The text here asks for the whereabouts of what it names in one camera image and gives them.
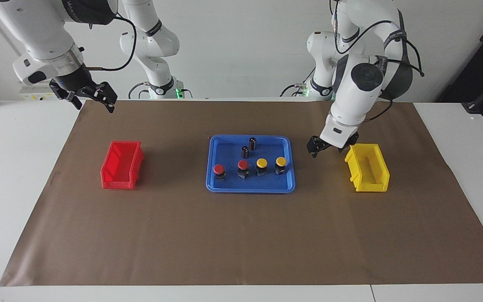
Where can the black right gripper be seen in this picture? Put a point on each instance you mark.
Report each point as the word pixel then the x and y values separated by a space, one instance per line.
pixel 82 84

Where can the red push button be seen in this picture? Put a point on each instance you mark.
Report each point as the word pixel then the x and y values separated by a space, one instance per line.
pixel 242 164
pixel 219 168

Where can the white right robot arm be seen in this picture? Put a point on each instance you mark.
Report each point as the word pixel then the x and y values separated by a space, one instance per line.
pixel 40 29

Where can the black cylindrical capacitor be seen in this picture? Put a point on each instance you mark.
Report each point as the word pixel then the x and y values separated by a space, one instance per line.
pixel 252 143
pixel 245 152

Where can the yellow push button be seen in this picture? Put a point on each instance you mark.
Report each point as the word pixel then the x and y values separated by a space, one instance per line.
pixel 261 162
pixel 281 161

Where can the blue plastic tray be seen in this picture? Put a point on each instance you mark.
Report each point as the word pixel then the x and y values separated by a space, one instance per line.
pixel 275 182

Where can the red plastic bin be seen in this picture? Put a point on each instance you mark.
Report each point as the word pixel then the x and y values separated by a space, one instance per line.
pixel 109 178

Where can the white wall socket box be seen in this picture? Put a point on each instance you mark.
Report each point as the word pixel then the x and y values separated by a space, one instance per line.
pixel 32 94

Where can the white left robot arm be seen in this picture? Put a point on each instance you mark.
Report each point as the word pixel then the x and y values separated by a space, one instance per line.
pixel 359 92

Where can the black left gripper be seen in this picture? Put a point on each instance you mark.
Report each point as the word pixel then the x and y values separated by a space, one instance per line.
pixel 322 145

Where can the brown paper table mat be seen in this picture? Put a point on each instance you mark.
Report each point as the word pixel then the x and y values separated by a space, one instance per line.
pixel 241 235

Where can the yellow plastic bin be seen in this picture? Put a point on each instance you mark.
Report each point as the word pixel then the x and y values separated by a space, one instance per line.
pixel 371 186

